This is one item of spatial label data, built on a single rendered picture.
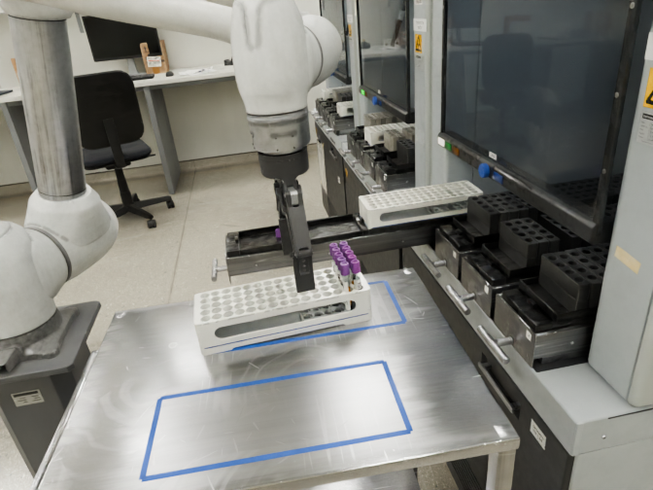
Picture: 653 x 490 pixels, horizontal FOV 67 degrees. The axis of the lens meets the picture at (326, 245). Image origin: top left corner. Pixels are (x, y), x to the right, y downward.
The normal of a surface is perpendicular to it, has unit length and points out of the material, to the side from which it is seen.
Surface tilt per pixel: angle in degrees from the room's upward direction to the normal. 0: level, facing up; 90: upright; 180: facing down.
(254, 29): 81
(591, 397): 0
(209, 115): 90
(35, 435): 90
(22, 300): 91
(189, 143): 90
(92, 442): 0
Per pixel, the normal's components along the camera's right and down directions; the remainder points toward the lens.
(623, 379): -0.98, 0.16
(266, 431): -0.09, -0.89
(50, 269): 0.96, -0.01
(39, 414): 0.18, 0.43
